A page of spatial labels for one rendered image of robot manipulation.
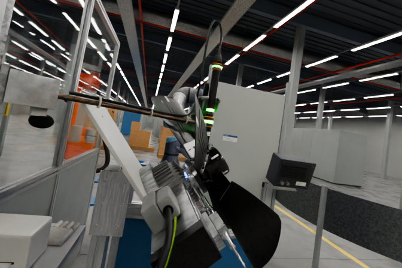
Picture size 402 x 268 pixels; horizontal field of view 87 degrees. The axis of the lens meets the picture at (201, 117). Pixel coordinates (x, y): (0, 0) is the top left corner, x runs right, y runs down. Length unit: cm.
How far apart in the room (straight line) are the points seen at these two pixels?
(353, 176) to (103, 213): 1089
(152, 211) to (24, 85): 38
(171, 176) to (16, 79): 48
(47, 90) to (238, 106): 255
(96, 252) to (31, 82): 55
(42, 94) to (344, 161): 1067
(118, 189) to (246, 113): 240
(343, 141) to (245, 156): 805
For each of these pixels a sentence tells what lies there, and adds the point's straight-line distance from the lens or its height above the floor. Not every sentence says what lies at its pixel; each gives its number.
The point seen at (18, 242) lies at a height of 95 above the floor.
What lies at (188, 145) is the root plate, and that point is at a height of 126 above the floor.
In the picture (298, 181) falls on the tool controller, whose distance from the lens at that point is 157.
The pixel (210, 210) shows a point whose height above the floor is 110.
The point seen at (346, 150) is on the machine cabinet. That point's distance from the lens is 1087.
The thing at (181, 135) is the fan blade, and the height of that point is 129.
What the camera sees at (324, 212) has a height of 72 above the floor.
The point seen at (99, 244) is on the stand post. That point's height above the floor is 92.
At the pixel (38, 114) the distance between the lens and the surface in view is 61.
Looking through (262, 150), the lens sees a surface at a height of 118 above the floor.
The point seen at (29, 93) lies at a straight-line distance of 59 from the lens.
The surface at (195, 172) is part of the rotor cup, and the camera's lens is 78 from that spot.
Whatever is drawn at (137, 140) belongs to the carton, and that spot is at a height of 41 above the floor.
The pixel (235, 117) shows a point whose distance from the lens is 290.
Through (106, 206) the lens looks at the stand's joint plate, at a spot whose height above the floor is 104.
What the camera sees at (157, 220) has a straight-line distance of 54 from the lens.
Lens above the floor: 132
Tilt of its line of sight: 3 degrees up
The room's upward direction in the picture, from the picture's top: 9 degrees clockwise
